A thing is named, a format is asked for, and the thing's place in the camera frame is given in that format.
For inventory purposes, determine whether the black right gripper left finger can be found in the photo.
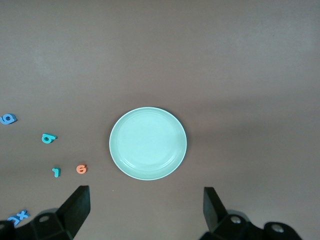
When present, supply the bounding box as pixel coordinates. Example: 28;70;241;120
29;185;91;240

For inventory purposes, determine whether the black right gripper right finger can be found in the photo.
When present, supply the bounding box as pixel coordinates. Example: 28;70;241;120
199;186;253;240

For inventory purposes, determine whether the orange number 6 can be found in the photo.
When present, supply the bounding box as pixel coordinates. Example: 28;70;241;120
75;163;88;175

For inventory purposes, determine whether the teal letter q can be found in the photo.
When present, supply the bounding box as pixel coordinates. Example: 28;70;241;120
40;133;58;145

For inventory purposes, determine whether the blue letter x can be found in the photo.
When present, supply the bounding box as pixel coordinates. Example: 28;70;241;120
15;209;31;221

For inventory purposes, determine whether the blue letter D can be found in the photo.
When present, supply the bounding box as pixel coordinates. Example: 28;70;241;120
6;214;21;227

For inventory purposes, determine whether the pale green plate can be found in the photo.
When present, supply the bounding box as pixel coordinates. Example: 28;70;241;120
108;106;188;181

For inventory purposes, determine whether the blue number 6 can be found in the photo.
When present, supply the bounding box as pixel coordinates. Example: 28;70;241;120
0;113;18;126

